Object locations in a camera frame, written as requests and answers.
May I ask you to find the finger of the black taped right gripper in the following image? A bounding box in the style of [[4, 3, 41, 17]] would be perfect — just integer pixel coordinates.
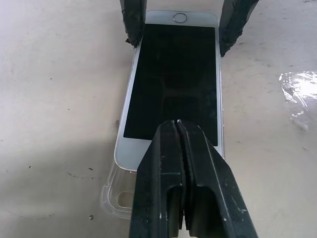
[[218, 0, 260, 57], [119, 0, 147, 48]]

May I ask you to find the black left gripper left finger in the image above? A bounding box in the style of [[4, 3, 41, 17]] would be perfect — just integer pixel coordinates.
[[128, 119, 187, 238]]

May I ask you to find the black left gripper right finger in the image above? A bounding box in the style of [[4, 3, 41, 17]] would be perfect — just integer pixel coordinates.
[[177, 119, 260, 238]]

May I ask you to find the clear transparent phone case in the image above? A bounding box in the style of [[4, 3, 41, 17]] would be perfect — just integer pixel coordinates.
[[100, 47, 140, 220]]

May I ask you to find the white smartphone with black screen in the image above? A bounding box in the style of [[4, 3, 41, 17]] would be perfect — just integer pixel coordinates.
[[114, 9, 226, 173]]

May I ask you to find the crumpled clear plastic film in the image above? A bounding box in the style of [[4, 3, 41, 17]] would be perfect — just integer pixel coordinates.
[[276, 70, 317, 130]]

